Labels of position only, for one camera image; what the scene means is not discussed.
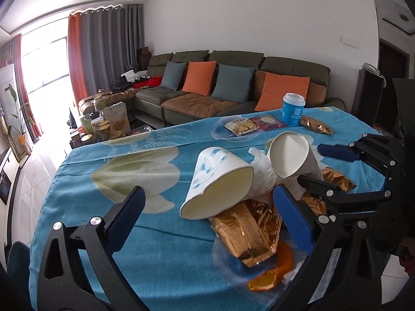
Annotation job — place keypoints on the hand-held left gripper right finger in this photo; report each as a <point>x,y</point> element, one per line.
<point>293,217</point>

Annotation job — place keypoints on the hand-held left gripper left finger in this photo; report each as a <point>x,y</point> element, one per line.
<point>128,217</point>

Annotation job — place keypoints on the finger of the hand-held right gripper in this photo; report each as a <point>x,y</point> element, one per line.
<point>343,196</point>
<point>337,153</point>

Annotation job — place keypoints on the orange peel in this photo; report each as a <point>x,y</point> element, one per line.
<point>282,262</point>

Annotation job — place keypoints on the plain white paper cup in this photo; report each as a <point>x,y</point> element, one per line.
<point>288,155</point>

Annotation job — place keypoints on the large gold foil wrapper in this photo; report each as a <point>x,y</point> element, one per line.
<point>246,236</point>

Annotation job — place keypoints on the white tissue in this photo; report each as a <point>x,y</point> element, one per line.
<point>262,175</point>

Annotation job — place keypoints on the blue-printed paper cup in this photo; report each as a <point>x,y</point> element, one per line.
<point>214,175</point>

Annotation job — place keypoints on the teal plastic bin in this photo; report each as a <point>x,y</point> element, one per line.
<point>19,265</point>

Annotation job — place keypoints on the small gold foil packet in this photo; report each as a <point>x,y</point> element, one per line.
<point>316,125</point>

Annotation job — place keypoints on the blue cup with white lid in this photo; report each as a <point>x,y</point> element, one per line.
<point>292,111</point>

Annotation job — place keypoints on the dark side cabinet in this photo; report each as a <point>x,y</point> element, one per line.
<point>368,97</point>

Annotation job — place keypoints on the pink snack packet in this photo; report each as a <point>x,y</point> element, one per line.
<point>268,121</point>

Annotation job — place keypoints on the wide orange cushion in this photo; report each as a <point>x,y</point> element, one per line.
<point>282,92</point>

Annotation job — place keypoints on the cluttered coffee table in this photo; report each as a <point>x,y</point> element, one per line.
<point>97,132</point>

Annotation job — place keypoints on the dark wooden door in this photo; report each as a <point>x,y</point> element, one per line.
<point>392,81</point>

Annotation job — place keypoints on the yellow snack bag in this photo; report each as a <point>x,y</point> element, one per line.
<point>116,120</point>

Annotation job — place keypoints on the yellow snack packet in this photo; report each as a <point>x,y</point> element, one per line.
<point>242,127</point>

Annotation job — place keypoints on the large grey-blue cushion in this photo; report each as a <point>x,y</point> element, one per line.
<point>231,82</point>

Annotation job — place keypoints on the white television stand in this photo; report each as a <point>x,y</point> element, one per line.
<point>6,175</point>

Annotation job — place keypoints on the green and brown sofa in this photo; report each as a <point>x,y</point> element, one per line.
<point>194,103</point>

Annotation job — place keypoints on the red cloth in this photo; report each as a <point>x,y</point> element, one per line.
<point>147,82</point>

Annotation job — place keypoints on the white cloth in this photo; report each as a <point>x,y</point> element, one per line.
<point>129,76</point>

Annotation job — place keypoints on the tall potted plant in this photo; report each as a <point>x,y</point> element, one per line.
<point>21,116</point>

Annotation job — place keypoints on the small grey-blue cushion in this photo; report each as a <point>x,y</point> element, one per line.
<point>172,75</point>

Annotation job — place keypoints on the narrow orange cushion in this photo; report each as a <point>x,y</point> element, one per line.
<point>198,77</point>

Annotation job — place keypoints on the brown cardboard boxes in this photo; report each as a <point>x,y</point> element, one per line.
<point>143,58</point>

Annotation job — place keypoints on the orange curtain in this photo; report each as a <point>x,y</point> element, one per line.
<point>19,71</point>
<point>76,58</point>

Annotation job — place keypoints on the grey curtain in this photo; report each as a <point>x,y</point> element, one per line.
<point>110,45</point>

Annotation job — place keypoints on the white wall switch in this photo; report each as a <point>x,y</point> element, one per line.
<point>350,42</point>

